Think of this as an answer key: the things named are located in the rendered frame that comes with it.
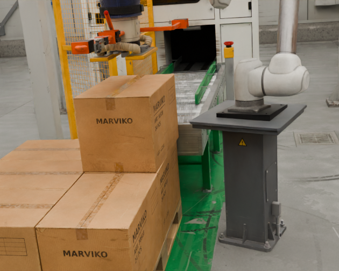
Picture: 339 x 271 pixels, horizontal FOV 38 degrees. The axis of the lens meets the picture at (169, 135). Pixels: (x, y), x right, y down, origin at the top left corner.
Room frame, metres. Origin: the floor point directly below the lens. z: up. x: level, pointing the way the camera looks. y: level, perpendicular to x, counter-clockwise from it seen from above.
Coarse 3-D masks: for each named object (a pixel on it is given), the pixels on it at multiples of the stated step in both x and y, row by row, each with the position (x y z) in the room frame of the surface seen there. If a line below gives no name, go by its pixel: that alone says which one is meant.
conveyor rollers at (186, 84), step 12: (192, 72) 5.22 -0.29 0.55; (204, 72) 5.19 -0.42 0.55; (216, 72) 5.16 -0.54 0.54; (180, 84) 4.60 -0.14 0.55; (192, 84) 4.58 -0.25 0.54; (180, 96) 4.14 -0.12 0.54; (192, 96) 4.05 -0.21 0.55; (204, 96) 4.02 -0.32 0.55; (180, 108) 3.69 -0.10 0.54; (192, 108) 3.67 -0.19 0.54; (180, 120) 3.33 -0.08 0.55
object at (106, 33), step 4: (100, 32) 2.42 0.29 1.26; (104, 32) 2.42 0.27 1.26; (108, 32) 2.41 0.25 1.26; (112, 32) 2.41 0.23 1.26; (116, 32) 2.42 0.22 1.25; (120, 32) 2.48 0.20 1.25; (112, 36) 2.41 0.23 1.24; (116, 36) 2.44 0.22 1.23; (112, 40) 2.41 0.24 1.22; (116, 40) 2.42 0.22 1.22; (120, 40) 2.46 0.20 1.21
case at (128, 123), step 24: (96, 96) 2.45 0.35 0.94; (120, 96) 2.41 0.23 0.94; (144, 96) 2.37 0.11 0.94; (168, 96) 2.75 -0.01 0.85; (96, 120) 2.43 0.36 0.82; (120, 120) 2.40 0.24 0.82; (144, 120) 2.37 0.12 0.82; (168, 120) 2.71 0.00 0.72; (96, 144) 2.43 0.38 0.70; (120, 144) 2.40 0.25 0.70; (144, 144) 2.37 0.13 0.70; (168, 144) 2.67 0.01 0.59; (96, 168) 2.44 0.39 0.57; (120, 168) 2.41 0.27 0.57; (144, 168) 2.38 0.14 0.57
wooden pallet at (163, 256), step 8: (176, 208) 2.78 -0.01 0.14; (176, 216) 2.81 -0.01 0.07; (176, 224) 2.80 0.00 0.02; (168, 232) 2.50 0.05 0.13; (176, 232) 2.72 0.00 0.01; (168, 240) 2.61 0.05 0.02; (168, 248) 2.51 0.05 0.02; (160, 256) 2.29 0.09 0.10; (168, 256) 2.45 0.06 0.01; (160, 264) 2.29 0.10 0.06
